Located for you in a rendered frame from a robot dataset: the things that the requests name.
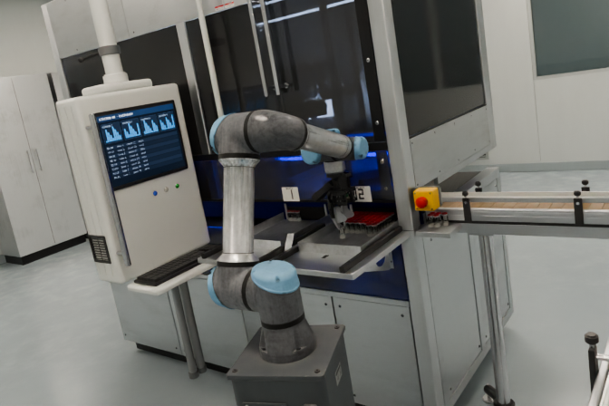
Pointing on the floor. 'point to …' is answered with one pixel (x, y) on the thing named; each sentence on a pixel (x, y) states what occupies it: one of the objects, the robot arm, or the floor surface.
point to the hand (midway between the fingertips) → (339, 225)
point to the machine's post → (401, 169)
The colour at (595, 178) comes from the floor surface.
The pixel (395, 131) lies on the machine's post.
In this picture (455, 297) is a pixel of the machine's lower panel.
